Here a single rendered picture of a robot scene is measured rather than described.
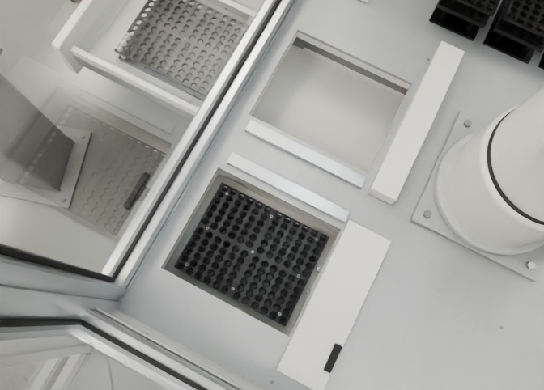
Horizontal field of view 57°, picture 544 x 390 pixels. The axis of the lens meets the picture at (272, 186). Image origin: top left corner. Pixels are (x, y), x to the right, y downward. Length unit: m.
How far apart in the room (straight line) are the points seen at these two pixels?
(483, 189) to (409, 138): 0.19
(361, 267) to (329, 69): 0.45
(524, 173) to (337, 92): 0.50
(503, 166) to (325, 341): 0.38
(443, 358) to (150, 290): 0.49
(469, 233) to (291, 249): 0.31
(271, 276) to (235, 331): 0.14
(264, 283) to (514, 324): 0.43
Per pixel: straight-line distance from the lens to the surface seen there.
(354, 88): 1.10
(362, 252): 0.87
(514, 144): 0.72
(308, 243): 0.92
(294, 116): 1.06
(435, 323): 0.91
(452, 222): 0.90
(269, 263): 0.91
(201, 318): 0.86
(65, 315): 0.69
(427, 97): 0.96
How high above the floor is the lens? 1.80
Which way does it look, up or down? 75 degrees down
